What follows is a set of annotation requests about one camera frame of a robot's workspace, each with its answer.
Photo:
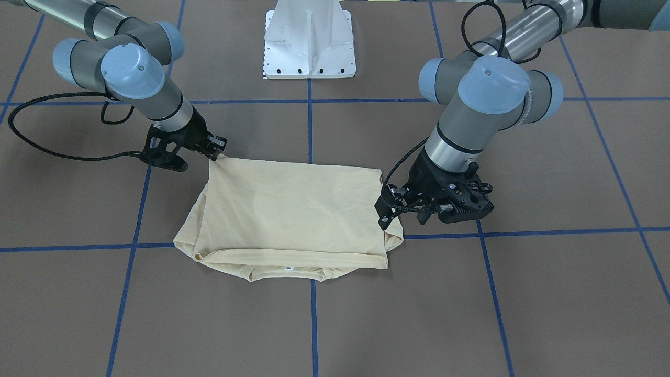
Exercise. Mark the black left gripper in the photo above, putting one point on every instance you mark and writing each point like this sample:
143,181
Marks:
428,178

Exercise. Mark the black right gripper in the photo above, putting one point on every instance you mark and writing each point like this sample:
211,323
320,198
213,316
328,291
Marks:
196,132

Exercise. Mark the beige long-sleeve printed shirt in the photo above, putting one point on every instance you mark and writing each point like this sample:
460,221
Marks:
260,219

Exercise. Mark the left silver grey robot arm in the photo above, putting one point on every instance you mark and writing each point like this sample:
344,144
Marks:
485,90

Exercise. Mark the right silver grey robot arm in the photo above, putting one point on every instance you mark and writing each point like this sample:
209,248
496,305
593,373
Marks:
123,59

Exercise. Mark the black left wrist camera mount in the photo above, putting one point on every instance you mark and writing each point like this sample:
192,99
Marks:
469,200

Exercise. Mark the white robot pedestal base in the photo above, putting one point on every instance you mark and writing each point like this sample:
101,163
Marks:
309,40

